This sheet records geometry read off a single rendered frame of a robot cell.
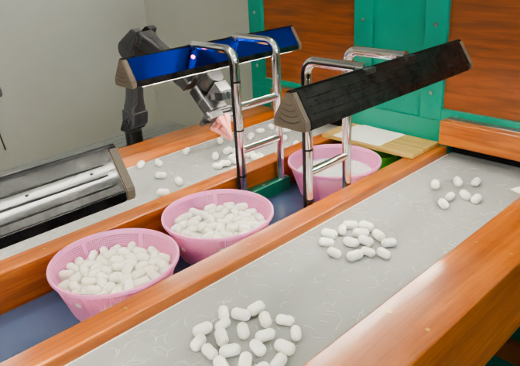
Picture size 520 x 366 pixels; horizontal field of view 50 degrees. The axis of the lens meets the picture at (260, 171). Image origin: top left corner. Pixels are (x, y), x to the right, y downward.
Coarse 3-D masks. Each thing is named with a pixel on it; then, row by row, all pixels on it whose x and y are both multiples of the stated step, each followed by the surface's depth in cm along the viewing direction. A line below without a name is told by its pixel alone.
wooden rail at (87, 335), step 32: (416, 160) 159; (352, 192) 141; (288, 224) 127; (224, 256) 115; (256, 256) 118; (160, 288) 106; (192, 288) 107; (96, 320) 98; (128, 320) 98; (32, 352) 91; (64, 352) 90
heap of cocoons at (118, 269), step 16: (96, 256) 124; (112, 256) 122; (128, 256) 122; (144, 256) 121; (160, 256) 121; (64, 272) 117; (80, 272) 118; (96, 272) 116; (112, 272) 119; (128, 272) 116; (144, 272) 116; (160, 272) 118; (64, 288) 112; (80, 288) 115; (96, 288) 111; (112, 288) 112; (128, 288) 111
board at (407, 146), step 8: (336, 128) 185; (328, 136) 180; (336, 136) 178; (408, 136) 175; (352, 144) 174; (360, 144) 172; (368, 144) 170; (384, 144) 169; (392, 144) 169; (400, 144) 169; (408, 144) 168; (416, 144) 168; (424, 144) 167; (432, 144) 167; (392, 152) 164; (400, 152) 162; (408, 152) 162; (416, 152) 161
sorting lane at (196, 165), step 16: (256, 128) 202; (320, 128) 198; (208, 144) 188; (224, 144) 188; (272, 144) 185; (288, 144) 185; (176, 160) 176; (192, 160) 175; (208, 160) 174; (144, 176) 165; (192, 176) 163; (208, 176) 162; (144, 192) 154; (112, 208) 145; (128, 208) 145; (80, 224) 138; (32, 240) 131; (48, 240) 131; (0, 256) 125
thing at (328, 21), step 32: (256, 0) 207; (288, 0) 197; (320, 0) 187; (352, 0) 178; (384, 0) 170; (416, 0) 162; (448, 0) 155; (480, 0) 150; (512, 0) 144; (320, 32) 191; (352, 32) 182; (384, 32) 173; (416, 32) 165; (448, 32) 158; (480, 32) 152; (512, 32) 146; (256, 64) 216; (288, 64) 207; (480, 64) 155; (512, 64) 149; (416, 96) 172; (448, 96) 165; (480, 96) 158; (512, 96) 151
